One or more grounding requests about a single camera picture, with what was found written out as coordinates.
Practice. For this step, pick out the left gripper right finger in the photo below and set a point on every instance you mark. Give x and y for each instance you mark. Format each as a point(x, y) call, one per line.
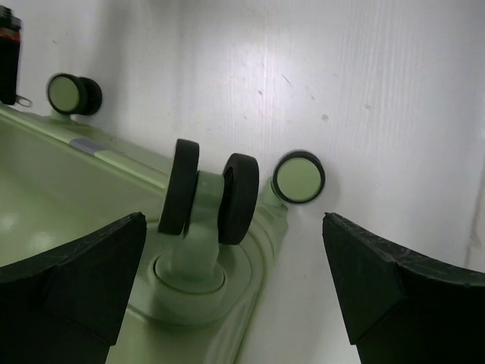
point(400, 306)

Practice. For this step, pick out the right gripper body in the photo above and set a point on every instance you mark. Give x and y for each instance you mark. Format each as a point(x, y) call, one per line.
point(10, 42)

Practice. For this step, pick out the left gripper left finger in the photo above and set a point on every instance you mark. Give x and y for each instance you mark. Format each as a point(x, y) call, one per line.
point(67, 305)

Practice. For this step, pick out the green suitcase blue lining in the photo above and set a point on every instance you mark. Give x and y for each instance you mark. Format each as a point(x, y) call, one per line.
point(211, 240)

